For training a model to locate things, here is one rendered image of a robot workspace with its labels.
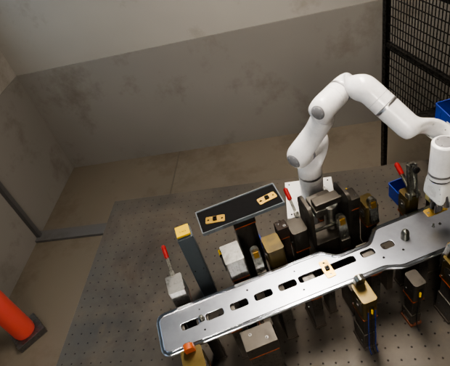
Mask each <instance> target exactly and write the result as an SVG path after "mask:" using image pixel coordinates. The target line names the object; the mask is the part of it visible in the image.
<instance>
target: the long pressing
mask: <svg viewBox="0 0 450 366"><path fill-rule="evenodd" d="M429 207H430V205H428V206H425V207H423V208H420V209H418V210H416V211H412V212H410V213H407V214H405V215H403V216H400V217H398V218H395V219H392V220H390V221H387V222H385V223H383V224H380V225H377V226H376V227H374V228H373V229H372V231H371V234H370V236H369V239H368V241H367V242H366V243H365V244H363V245H360V246H358V247H356V248H353V249H350V250H349V251H346V252H343V253H340V254H331V253H327V252H324V251H319V252H316V253H312V254H311V255H308V256H305V257H303V258H301V259H298V260H296V261H293V262H290V263H289V264H285V265H283V266H281V267H277V268H276V269H273V270H270V271H268V272H265V273H263V274H260V275H258V276H255V277H252V278H250V279H248V280H245V281H243V282H240V283H237V284H236V285H233V286H230V287H228V288H225V289H223V290H220V291H218V292H215V293H212V294H210V295H208V296H205V297H202V298H199V299H197V300H195V301H192V302H190V303H188V304H185V305H183V306H180V307H177V308H175V309H172V310H170V311H168V312H165V313H162V314H161V315H160V316H159V317H158V319H157V332H158V336H159V341H160V348H161V351H162V353H163V355H164V356H166V357H173V356H176V355H177V354H180V353H181V352H182V351H183V350H184V348H183V345H184V344H185V343H187V342H189V341H190V342H192V343H193V344H194V345H195V346H196V345H198V344H199V345H203V344H204V343H207V342H210V341H213V340H215V339H217V338H220V337H222V336H225V335H227V334H230V333H233V332H234V331H237V330H240V329H242V328H245V327H247V326H249V325H252V324H254V323H257V322H260V321H261V320H264V319H267V318H269V317H272V316H274V315H276V314H279V313H281V312H284V311H287V310H288V309H291V308H294V307H296V306H299V305H301V304H304V303H306V302H308V301H311V300H314V299H315V298H318V297H321V296H324V295H326V294H328V293H331V292H333V291H335V290H338V289H341V288H344V287H345V286H348V285H351V284H353V278H354V275H357V274H359V273H360V274H363V276H364V277H365V278H368V277H371V276H372V275H375V274H378V273H380V272H383V271H385V270H390V269H406V268H409V267H412V266H414V265H416V264H419V263H421V262H424V261H427V260H428V259H431V258H433V257H436V256H439V255H441V254H442V253H443V252H444V250H445V248H446V245H447V243H449V242H450V202H449V208H448V210H447V211H444V212H441V213H438V214H436V215H434V216H431V217H428V216H427V215H426V214H425V213H424V212H423V211H424V210H425V209H428V208H429ZM439 222H440V223H441V225H440V224H438V223H439ZM433 223H434V224H435V227H432V225H433ZM403 229H408V230H409V240H407V241H403V240H402V239H401V231H402V230H403ZM388 241H391V242H393V244H394V246H393V247H390V248H387V249H383V248H382V247H381V245H382V244H383V243H386V242H388ZM369 249H373V250H374V252H375V254H373V255H371V256H368V257H366V258H364V257H362V256H361V254H360V253H361V252H363V251H366V250H369ZM402 249H404V251H403V250H402ZM351 256H352V257H354V258H355V260H356V261H355V262H353V263H351V264H348V265H345V266H344V267H341V268H338V269H335V270H334V271H335V273H336V275H335V276H334V277H331V278H327V276H326V275H325V274H323V275H320V276H318V277H315V278H313V279H311V280H308V281H305V282H300V281H299V279H298V278H299V277H302V276H304V275H307V274H309V273H311V272H314V271H316V270H318V269H321V267H320V266H319V262H320V261H323V260H325V259H326V260H328V262H329V263H330V265H331V264H334V263H336V262H339V261H342V260H343V259H346V258H349V257H351ZM383 257H385V258H383ZM294 271H295V272H294ZM291 280H294V281H296V283H297V285H296V286H293V287H291V288H288V289H286V290H283V291H280V290H279V288H278V287H279V285H281V284H284V283H286V282H289V281H291ZM247 289H248V291H246V290H247ZM303 289H305V290H303ZM266 290H271V291H272V293H273V294H272V295H271V296H268V297H266V298H263V299H261V300H259V301H256V300H255V297H254V296H255V295H256V294H259V293H262V292H264V291H266ZM244 299H247V301H248V305H246V306H243V307H241V308H238V309H235V310H234V311H232V310H231V308H230V306H231V305H232V304H234V303H237V302H238V301H241V300H244ZM199 309H200V310H199ZM219 309H223V310H224V314H223V315H221V316H219V317H216V318H214V319H211V320H207V319H206V315H207V314H209V313H211V312H214V311H216V310H219ZM199 315H203V316H204V317H205V321H203V322H200V320H199V321H198V322H199V325H196V326H194V327H192V328H189V329H186V330H182V329H181V325H182V324H184V323H186V322H189V321H191V320H194V319H199V318H198V317H199ZM204 329H206V330H204Z"/></svg>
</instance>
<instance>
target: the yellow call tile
mask: <svg viewBox="0 0 450 366"><path fill-rule="evenodd" d="M174 229H175V232H176V236H177V239H179V238H182V237H185V236H187V235H190V234H191V232H190V230H189V226H188V224H184V225H181V226H180V227H176V228H174Z"/></svg>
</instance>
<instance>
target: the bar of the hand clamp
mask: <svg viewBox="0 0 450 366"><path fill-rule="evenodd" d="M419 172H420V168H419V167H417V163H415V162H414V161H412V162H410V163H407V164H406V183H407V192H408V193H409V194H410V196H411V200H412V190H414V192H415V193H416V195H415V196H416V198H418V182H417V174H418V173H419Z"/></svg>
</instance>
